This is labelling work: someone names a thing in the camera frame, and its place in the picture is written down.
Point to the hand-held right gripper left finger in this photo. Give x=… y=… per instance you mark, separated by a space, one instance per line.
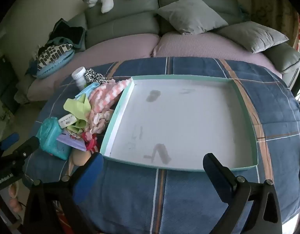
x=89 y=175

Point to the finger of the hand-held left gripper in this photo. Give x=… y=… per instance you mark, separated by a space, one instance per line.
x=26 y=147
x=8 y=140

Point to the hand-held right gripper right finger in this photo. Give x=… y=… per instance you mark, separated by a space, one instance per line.
x=217 y=173

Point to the teal wet wipes pack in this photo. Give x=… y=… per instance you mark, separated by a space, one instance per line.
x=51 y=136

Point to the red bow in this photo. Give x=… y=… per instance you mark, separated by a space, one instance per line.
x=90 y=143

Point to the purple cartoon packet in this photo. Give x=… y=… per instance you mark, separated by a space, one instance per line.
x=71 y=141

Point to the white box with teal rim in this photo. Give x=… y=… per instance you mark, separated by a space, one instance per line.
x=184 y=121

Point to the light green cloth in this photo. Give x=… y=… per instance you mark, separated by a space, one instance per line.
x=76 y=107

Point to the pink and white fuzzy cloth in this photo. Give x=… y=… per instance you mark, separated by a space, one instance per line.
x=106 y=92

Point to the blue face mask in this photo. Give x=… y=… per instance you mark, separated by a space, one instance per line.
x=90 y=87

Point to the leopard print cloth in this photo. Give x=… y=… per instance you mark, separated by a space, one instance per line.
x=93 y=76

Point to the person's left hand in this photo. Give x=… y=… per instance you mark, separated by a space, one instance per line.
x=15 y=205

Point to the beige slipper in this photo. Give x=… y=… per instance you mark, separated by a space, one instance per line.
x=13 y=190

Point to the blue plaid blanket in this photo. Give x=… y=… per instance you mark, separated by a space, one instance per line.
x=189 y=199

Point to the dark cabinet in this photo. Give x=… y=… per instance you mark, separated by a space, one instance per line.
x=1 y=78

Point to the light blue inflatable cushion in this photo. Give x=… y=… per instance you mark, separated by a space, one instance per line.
x=54 y=68

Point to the white plastic bottle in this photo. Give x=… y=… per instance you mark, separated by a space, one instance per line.
x=78 y=75

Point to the dark teal cloth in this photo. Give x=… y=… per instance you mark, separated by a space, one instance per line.
x=67 y=33

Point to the pink sofa seat cover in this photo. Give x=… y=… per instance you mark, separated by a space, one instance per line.
x=115 y=46

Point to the grey pillow with dark piping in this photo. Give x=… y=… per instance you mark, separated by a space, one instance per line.
x=284 y=57

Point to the long grey pillow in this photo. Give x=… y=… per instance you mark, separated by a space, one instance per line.
x=252 y=35

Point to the square grey pillow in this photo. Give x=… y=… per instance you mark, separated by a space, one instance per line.
x=191 y=14

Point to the grey green leather sofa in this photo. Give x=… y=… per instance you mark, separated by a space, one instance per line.
x=120 y=17

